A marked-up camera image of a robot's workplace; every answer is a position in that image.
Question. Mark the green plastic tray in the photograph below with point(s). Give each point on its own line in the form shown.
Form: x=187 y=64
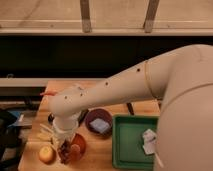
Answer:
x=127 y=142

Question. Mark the crumpled white cloth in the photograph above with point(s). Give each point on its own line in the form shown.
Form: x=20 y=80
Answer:
x=149 y=138

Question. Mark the pale yellow banana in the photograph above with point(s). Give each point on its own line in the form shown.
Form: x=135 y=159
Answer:
x=46 y=133

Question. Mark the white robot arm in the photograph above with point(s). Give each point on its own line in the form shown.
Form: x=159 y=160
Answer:
x=182 y=79

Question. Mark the black marker pen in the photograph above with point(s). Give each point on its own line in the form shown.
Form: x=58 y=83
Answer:
x=130 y=108

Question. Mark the black chair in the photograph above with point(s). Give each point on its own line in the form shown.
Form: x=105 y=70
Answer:
x=9 y=138

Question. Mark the blue sponge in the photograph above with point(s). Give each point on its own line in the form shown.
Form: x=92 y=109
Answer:
x=100 y=125

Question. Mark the dark red grape bunch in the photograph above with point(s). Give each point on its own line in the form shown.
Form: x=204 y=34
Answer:
x=68 y=152

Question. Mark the purple bowl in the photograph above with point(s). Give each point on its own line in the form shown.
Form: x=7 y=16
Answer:
x=98 y=113

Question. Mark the red bowl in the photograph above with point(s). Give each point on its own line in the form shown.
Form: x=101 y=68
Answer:
x=80 y=141

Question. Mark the small metal cup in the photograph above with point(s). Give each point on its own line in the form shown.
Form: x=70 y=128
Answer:
x=50 y=118

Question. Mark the yellow apple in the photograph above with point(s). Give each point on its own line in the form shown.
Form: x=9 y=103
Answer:
x=46 y=154

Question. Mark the black rectangular bar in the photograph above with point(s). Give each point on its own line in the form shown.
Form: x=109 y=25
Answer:
x=82 y=116

